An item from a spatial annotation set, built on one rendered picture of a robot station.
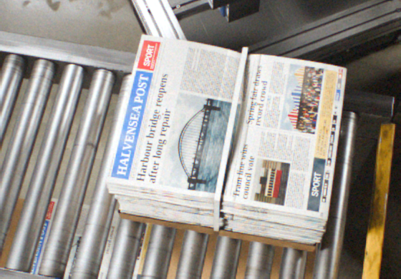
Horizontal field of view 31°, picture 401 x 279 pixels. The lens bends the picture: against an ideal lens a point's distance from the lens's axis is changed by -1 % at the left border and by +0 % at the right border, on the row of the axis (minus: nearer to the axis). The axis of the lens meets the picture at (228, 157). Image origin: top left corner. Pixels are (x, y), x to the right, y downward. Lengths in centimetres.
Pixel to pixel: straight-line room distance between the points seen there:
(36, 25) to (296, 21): 89
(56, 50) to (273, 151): 59
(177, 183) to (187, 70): 21
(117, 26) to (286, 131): 140
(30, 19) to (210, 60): 141
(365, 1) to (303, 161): 124
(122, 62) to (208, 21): 78
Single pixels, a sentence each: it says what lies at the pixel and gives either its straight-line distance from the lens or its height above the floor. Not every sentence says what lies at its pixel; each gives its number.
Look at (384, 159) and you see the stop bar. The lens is 149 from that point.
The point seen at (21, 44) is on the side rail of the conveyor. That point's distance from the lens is 164.
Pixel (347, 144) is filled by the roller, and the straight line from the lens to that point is 151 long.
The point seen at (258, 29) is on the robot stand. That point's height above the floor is 21.
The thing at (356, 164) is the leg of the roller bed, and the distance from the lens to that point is 181.
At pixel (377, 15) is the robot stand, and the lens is 236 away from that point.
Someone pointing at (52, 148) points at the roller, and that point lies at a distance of 152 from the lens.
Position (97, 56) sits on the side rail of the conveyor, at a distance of 159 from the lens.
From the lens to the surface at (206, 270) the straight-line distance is 223.
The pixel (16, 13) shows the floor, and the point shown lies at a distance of 266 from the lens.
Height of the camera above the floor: 217
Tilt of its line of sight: 68 degrees down
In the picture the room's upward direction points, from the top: 4 degrees clockwise
